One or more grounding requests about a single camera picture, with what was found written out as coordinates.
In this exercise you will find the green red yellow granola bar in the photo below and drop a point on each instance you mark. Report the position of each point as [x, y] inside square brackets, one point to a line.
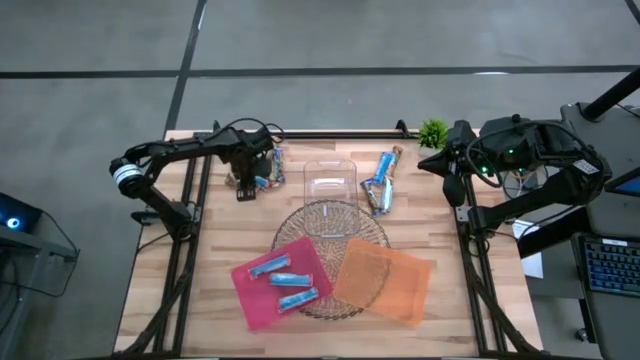
[231, 181]

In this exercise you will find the pink translucent plastic bin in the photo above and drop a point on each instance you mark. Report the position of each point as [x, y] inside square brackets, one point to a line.
[260, 310]

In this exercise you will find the backlit black keyboard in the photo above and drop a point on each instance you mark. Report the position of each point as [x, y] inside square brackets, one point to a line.
[615, 267]

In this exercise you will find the grey equipment cart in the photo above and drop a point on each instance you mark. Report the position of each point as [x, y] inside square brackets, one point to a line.
[30, 240]

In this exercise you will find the orange translucent plastic bin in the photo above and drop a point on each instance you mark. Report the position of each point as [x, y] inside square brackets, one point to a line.
[400, 290]

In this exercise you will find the black caster wheel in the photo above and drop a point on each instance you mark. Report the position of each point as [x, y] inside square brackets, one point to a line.
[581, 335]

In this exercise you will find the small green potted plant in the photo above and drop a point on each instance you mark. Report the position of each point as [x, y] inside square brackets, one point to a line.
[432, 134]

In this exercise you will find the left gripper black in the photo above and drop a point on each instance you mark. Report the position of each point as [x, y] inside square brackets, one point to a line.
[250, 150]

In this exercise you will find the small white sticker label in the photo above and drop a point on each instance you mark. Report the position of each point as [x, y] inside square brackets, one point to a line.
[326, 210]

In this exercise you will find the light blue granola bar red end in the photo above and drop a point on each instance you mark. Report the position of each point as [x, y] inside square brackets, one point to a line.
[298, 299]
[291, 280]
[263, 183]
[270, 265]

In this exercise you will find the clear plastic bin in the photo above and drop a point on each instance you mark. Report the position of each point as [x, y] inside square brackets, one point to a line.
[332, 190]

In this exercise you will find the tablet with blue screen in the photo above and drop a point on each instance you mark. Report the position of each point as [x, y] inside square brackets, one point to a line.
[627, 186]

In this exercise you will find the black pole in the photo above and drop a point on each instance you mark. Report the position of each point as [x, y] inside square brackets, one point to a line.
[612, 95]

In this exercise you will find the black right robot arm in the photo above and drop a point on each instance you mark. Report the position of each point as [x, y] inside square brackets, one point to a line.
[550, 195]

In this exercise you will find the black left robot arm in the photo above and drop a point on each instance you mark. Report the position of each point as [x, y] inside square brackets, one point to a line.
[190, 145]

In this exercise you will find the white paper sheet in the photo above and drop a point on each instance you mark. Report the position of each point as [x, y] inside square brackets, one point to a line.
[534, 267]
[522, 227]

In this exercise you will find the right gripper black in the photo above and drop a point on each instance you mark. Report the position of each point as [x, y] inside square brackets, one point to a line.
[459, 155]

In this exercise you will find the brown and yellow granola bar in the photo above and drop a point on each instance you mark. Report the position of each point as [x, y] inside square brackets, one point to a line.
[396, 156]

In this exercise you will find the black computer with blue light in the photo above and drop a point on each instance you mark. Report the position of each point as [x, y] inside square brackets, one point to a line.
[15, 220]

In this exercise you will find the round woven placemat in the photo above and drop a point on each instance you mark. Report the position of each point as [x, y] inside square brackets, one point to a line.
[330, 250]

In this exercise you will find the dark blue yellow granola bar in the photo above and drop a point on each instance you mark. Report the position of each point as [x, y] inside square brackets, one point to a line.
[371, 196]

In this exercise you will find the dark grey desk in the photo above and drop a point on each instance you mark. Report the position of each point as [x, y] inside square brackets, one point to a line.
[615, 215]

